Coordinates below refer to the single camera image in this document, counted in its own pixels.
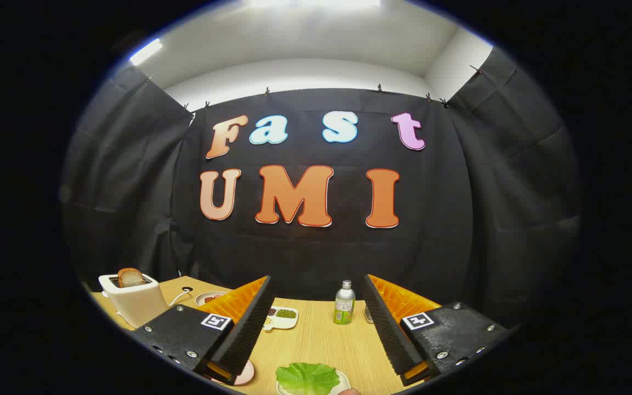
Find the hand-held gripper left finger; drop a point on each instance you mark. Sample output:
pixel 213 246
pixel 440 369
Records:
pixel 250 329

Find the white toaster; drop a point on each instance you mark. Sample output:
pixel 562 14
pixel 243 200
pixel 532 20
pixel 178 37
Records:
pixel 137 307

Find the white curved plate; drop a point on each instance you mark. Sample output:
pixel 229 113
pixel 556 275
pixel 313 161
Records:
pixel 343 378

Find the green lettuce leaf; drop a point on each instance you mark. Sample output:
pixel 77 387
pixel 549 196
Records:
pixel 308 377

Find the ceiling light panel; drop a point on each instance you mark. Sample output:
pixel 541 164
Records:
pixel 146 51

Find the brown meat piece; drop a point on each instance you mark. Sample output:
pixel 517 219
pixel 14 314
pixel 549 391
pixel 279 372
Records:
pixel 210 299

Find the white divided dish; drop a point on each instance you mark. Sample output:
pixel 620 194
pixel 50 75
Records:
pixel 286 323

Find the pink round plate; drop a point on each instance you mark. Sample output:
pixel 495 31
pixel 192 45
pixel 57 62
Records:
pixel 246 374

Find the pile of green mung beans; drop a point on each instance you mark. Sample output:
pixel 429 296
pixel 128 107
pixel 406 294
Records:
pixel 286 314

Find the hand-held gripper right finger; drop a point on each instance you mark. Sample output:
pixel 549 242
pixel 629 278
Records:
pixel 390 334

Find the toasted bread slice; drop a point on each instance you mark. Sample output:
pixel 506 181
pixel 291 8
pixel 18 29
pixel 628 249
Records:
pixel 129 277

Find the grey oval plate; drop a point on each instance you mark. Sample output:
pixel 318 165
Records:
pixel 201 298

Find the black backdrop cloth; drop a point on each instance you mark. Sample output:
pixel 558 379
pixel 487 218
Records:
pixel 316 252

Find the green label metal bottle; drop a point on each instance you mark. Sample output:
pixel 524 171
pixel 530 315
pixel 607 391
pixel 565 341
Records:
pixel 344 307

